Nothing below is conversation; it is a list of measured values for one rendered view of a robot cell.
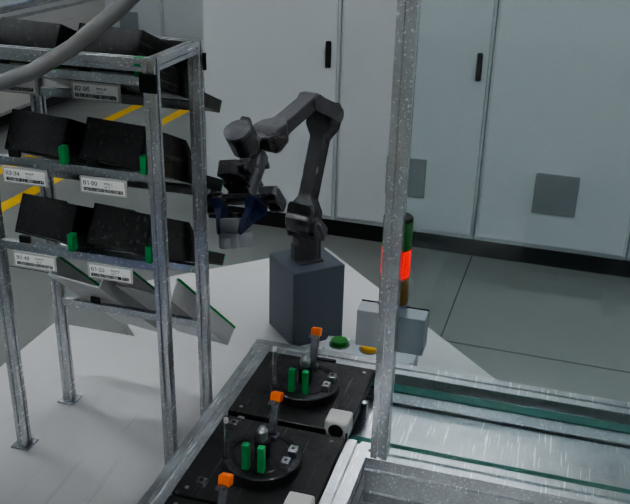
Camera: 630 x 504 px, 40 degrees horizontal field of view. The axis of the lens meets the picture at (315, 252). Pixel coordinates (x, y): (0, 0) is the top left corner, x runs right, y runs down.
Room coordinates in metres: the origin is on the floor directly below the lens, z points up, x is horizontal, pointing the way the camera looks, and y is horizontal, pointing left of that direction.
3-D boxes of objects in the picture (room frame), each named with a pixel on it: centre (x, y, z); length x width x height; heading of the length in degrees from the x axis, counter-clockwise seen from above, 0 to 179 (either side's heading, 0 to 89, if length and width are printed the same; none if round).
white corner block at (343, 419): (1.37, -0.05, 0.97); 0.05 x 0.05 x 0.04; 74
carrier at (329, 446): (1.25, 0.08, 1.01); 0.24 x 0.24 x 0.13; 74
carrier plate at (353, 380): (1.49, 0.01, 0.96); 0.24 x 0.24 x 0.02; 74
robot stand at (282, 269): (1.94, 0.02, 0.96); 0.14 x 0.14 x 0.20; 28
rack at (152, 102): (1.47, 0.40, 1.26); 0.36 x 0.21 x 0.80; 74
